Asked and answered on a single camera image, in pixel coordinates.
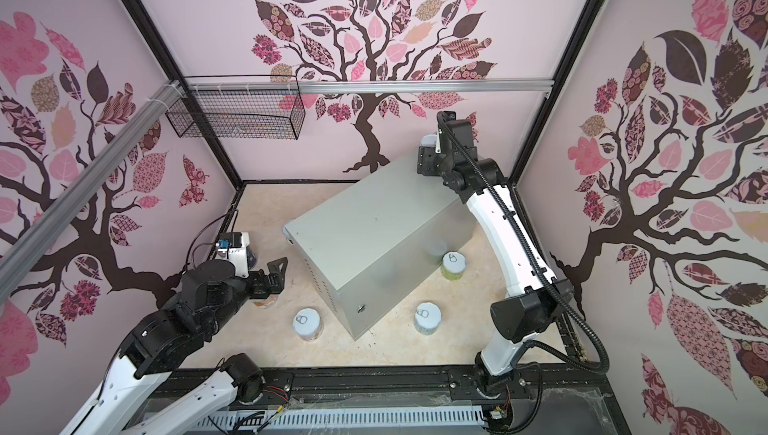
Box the black wire mesh basket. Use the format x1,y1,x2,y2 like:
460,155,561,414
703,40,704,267
165,75,307,140

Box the orange labelled can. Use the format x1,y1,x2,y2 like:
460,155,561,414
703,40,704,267
253,295,278,308

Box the grey teal can front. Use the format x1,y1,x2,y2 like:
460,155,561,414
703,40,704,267
414,302,442,336

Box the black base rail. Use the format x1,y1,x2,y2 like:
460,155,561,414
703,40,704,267
149,365,607,412

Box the black right corner post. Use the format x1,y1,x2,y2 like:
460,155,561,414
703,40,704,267
508,0,608,186

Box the green labelled can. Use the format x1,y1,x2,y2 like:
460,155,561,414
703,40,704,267
440,251,467,281

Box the back aluminium rail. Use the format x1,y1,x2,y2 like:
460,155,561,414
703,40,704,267
188,78,554,94

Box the black corner frame post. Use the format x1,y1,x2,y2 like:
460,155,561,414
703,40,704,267
120,0,245,190

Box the left aluminium rail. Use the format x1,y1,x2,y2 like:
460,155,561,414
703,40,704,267
1,80,182,300

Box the white slotted cable duct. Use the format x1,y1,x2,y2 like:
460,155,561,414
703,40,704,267
188,406,486,434

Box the grey metal cabinet box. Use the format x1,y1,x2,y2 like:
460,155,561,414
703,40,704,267
283,151,476,339

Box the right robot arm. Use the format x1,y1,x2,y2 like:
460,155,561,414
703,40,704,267
417,111,610,391

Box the pink white labelled can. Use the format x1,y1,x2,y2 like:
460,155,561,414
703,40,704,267
292,307,324,341

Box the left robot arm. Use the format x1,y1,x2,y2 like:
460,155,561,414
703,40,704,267
63,258,288,434

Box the aluminium rail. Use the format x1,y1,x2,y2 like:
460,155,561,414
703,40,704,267
1,80,182,300
188,78,554,94

